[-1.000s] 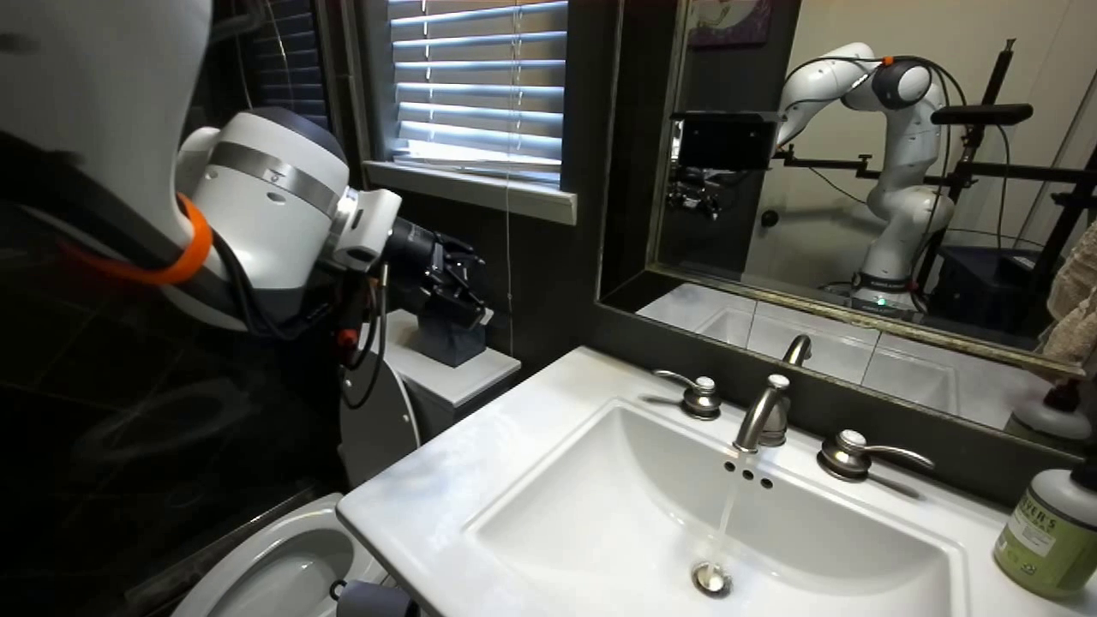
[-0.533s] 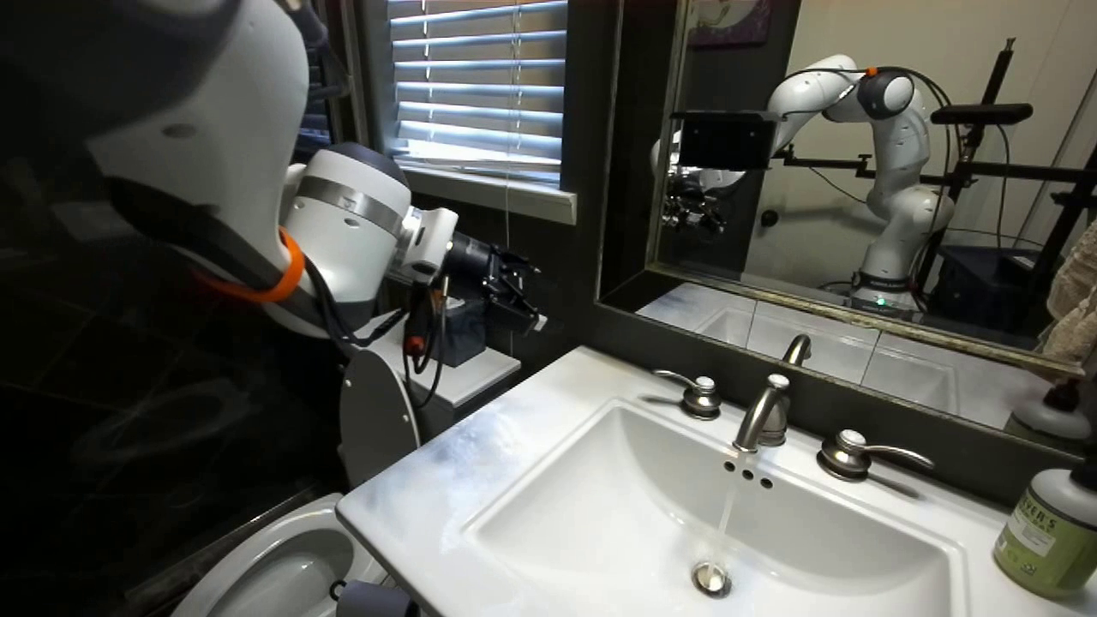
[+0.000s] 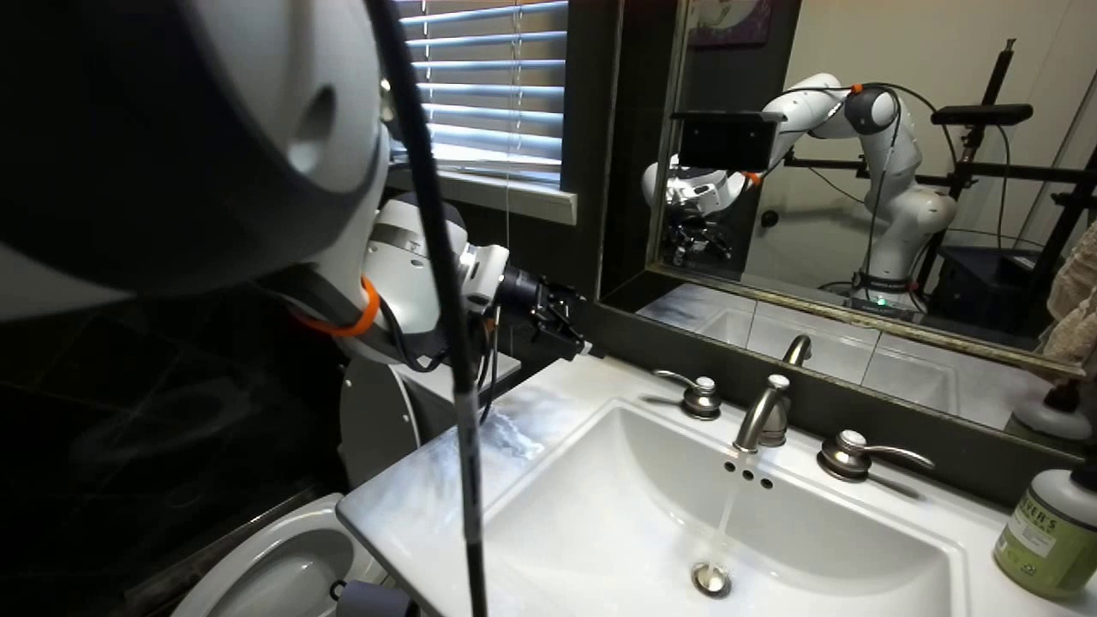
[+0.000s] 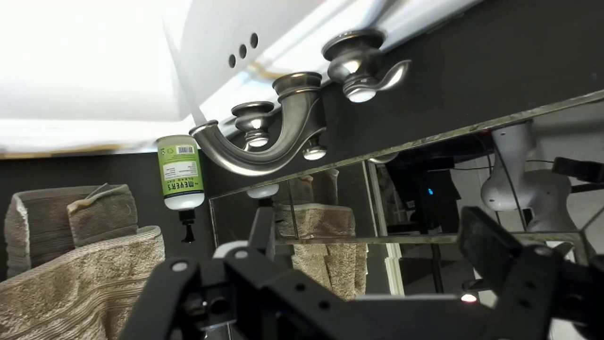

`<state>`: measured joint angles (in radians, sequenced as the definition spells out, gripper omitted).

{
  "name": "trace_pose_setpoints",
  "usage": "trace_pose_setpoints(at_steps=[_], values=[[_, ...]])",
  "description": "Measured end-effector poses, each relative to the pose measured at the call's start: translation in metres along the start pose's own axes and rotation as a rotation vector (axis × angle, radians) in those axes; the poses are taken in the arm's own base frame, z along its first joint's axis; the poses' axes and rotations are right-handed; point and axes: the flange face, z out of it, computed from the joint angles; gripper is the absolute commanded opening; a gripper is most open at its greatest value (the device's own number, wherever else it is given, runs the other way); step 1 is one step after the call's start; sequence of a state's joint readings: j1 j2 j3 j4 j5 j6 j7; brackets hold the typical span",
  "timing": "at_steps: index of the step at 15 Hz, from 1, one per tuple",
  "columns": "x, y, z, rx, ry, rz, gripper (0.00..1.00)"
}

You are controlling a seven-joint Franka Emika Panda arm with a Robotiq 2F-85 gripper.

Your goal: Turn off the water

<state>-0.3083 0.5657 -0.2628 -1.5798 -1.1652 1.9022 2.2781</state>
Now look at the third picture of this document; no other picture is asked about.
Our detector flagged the white window sill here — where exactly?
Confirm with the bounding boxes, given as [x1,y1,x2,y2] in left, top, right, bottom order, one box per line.
[437,169,583,230]

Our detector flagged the dark framed wall mirror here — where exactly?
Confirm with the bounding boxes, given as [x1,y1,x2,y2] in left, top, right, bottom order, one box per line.
[592,0,1097,383]

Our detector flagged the beige hanging towel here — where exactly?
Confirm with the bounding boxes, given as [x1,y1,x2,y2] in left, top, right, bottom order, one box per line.
[1044,221,1097,382]

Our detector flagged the chrome sink drain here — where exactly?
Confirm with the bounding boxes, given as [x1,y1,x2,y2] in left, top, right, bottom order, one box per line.
[688,558,737,605]

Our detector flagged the green soap pump bottle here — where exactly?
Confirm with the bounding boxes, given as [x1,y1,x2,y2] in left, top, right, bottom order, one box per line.
[987,375,1097,606]

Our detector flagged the white rectangular sink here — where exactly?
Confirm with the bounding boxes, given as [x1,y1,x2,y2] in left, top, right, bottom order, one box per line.
[337,346,1097,617]

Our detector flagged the chrome lever faucet handle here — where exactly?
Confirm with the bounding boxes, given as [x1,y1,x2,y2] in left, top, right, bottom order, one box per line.
[814,425,940,485]
[653,368,728,422]

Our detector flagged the dark glass shower door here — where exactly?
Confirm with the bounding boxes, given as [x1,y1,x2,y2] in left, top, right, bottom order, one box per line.
[0,269,350,617]

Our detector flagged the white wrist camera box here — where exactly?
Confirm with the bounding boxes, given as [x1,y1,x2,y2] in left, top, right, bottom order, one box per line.
[454,236,516,316]

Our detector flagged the chrome faucet spout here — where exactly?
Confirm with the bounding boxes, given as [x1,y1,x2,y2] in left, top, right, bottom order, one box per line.
[729,370,795,452]

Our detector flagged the white window blinds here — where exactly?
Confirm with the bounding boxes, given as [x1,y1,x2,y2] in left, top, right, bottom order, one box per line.
[390,0,573,193]

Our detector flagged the white toilet seat lid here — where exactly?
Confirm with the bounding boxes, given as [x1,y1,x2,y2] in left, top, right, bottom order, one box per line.
[339,351,424,490]

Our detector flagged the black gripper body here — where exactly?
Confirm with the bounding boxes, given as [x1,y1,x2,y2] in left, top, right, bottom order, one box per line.
[496,264,583,364]

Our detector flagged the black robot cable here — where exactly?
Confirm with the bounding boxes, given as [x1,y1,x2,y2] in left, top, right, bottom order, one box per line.
[365,0,496,617]

